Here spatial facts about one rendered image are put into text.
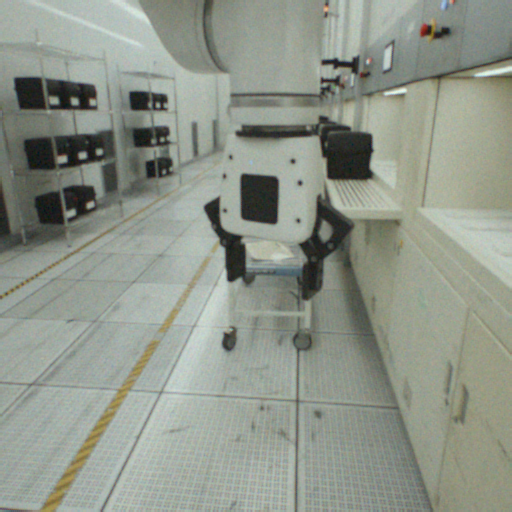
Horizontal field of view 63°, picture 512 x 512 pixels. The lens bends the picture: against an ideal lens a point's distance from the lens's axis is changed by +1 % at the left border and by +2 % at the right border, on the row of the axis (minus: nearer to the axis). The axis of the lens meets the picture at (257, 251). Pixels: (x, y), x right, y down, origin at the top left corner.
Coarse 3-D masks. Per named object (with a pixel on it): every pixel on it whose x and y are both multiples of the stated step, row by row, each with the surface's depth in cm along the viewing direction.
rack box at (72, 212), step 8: (48, 192) 399; (56, 192) 398; (64, 192) 397; (72, 192) 401; (40, 200) 381; (48, 200) 380; (56, 200) 379; (64, 200) 385; (72, 200) 398; (40, 208) 383; (48, 208) 382; (56, 208) 380; (72, 208) 399; (40, 216) 386; (48, 216) 385; (56, 216) 384; (72, 216) 400
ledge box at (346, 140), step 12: (336, 132) 241; (348, 132) 242; (360, 132) 239; (324, 144) 244; (336, 144) 238; (348, 144) 237; (360, 144) 236; (372, 144) 236; (336, 156) 240; (348, 156) 239; (360, 156) 238; (336, 168) 242; (348, 168) 241; (360, 168) 240
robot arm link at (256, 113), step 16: (240, 96) 37; (256, 96) 36; (272, 96) 35; (288, 96) 35; (304, 96) 36; (240, 112) 37; (256, 112) 36; (272, 112) 36; (288, 112) 36; (304, 112) 37; (256, 128) 38; (272, 128) 37; (288, 128) 37; (304, 128) 39
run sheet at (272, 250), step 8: (248, 248) 230; (256, 248) 230; (264, 248) 231; (272, 248) 230; (280, 248) 230; (288, 248) 230; (256, 256) 218; (264, 256) 218; (272, 256) 218; (280, 256) 218; (288, 256) 217; (296, 256) 217
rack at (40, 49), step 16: (0, 48) 348; (16, 48) 365; (32, 48) 364; (48, 48) 343; (0, 112) 349; (48, 112) 344; (96, 112) 425; (112, 112) 457; (112, 128) 461; (96, 160) 443; (112, 160) 473; (16, 192) 371; (64, 208) 371; (96, 208) 450; (48, 224) 387; (80, 224) 400
